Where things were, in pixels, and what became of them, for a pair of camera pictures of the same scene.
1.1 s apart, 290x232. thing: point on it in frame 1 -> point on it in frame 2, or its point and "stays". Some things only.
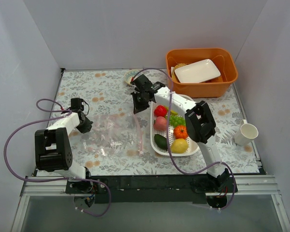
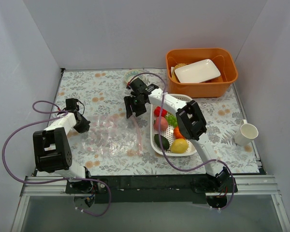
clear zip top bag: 113,135 stays
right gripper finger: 139,105 -> 127,101
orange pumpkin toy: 180,132 stays
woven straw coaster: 174,76 stays
